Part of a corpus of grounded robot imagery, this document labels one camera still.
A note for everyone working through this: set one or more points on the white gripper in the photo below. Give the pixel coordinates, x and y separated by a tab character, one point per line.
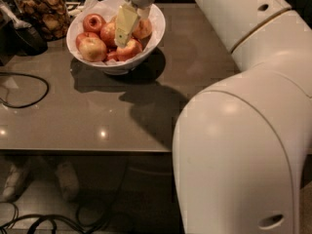
127	19

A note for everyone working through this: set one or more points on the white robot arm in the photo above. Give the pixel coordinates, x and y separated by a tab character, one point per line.
239	146

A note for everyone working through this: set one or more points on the small red apple bottom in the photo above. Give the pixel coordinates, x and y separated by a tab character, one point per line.
111	56

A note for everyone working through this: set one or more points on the yellowish apple front left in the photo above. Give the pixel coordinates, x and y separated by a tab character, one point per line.
92	49

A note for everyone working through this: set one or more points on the white ceramic bowl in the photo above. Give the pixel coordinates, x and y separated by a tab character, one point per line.
123	67

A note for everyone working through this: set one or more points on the glass jar of dried chips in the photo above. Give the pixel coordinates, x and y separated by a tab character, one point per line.
49	16

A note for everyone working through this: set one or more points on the right white shoe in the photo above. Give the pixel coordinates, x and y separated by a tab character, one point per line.
67	180

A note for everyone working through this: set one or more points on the white shoe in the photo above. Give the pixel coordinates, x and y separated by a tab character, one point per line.
67	180
16	181

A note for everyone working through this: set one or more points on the left white shoe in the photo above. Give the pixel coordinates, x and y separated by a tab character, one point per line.
16	181

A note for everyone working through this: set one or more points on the black appliance with white handle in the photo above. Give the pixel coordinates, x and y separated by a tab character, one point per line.
29	41

